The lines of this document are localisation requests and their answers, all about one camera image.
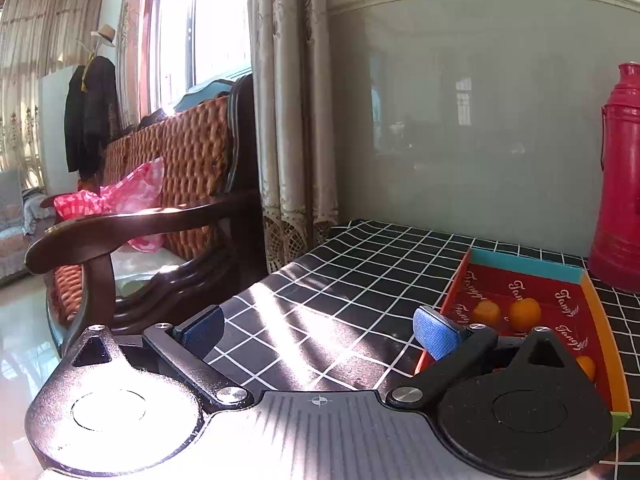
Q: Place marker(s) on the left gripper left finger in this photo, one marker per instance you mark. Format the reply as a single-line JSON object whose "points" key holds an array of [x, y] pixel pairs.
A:
{"points": [[182, 349]]}

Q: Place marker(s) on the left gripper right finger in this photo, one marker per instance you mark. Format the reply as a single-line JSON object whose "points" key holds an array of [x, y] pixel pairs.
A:
{"points": [[455, 349]]}

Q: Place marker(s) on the small orange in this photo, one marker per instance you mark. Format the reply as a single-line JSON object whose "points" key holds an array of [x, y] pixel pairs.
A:
{"points": [[487, 313], [588, 366]]}

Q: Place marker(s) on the larger orange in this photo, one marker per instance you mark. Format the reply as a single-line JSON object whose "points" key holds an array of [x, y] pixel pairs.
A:
{"points": [[524, 314]]}

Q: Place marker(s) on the colourful cardboard box tray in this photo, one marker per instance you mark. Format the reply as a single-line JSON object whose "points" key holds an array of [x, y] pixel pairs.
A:
{"points": [[514, 294]]}

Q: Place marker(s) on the black white grid tablecloth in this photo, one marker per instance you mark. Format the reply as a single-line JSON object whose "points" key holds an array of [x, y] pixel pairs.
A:
{"points": [[340, 317]]}

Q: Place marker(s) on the dark wooden wicker sofa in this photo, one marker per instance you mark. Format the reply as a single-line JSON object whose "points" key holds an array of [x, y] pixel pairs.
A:
{"points": [[202, 244]]}

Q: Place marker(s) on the pink checkered plastic bag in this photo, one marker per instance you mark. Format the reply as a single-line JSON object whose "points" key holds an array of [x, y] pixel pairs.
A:
{"points": [[138, 191]]}

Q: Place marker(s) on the red thermos flask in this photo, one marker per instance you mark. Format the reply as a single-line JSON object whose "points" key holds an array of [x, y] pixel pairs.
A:
{"points": [[614, 254]]}

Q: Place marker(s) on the beige straw hat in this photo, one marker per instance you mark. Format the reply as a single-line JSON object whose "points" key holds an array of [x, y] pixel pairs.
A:
{"points": [[105, 35]]}

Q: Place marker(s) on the beige embroidered curtain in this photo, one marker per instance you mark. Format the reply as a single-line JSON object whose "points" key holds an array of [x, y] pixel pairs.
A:
{"points": [[291, 65]]}

